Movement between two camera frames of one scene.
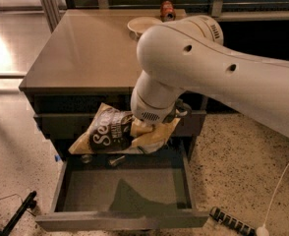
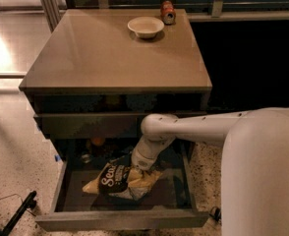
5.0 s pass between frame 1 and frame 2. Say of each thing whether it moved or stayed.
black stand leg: stayed
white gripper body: moved
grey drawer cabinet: stayed
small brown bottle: stayed
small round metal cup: stayed
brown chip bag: moved
